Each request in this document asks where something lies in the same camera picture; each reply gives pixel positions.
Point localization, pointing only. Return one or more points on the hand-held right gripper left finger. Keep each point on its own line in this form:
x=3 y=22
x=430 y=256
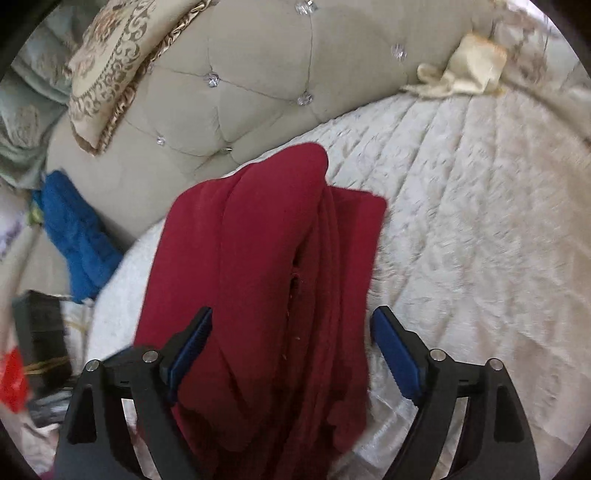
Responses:
x=187 y=355

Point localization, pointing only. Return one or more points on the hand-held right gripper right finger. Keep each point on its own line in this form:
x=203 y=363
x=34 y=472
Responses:
x=399 y=360

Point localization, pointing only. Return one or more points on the red knit sweater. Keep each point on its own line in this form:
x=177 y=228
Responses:
x=258 y=230

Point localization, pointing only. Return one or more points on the black box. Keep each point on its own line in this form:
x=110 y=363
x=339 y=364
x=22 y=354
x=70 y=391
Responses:
x=41 y=332

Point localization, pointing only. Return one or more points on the white quilted sofa cover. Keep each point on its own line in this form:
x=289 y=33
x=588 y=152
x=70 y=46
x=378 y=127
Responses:
x=461 y=207

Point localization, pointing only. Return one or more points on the red plastic bag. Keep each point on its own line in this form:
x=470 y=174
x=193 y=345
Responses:
x=11 y=383

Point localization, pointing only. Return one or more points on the blue quilted cushion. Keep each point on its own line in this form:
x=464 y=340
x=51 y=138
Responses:
x=69 y=221

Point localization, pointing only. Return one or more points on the pale green pillows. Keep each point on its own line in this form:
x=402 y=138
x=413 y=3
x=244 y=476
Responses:
x=27 y=115

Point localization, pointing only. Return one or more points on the cream satin cloth tie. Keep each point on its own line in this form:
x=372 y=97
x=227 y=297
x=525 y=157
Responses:
x=471 y=64

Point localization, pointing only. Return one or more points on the beige tufted sofa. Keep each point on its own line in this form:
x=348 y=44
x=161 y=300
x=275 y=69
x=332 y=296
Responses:
x=258 y=60

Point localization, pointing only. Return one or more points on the ornate beige ruffled pillow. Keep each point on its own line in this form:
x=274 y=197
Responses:
x=106 y=60

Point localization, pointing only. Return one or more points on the floral armrest cover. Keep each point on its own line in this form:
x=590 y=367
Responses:
x=531 y=32

